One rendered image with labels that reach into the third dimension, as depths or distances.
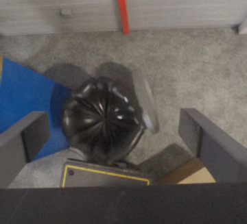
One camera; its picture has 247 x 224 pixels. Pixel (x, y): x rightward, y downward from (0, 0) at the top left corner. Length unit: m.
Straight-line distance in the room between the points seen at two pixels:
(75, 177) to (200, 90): 1.33
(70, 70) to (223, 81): 1.50
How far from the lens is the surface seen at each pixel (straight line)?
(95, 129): 1.18
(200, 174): 1.50
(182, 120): 0.16
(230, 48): 2.02
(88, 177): 1.48
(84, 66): 1.85
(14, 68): 1.11
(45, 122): 0.17
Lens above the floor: 1.68
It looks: 81 degrees down
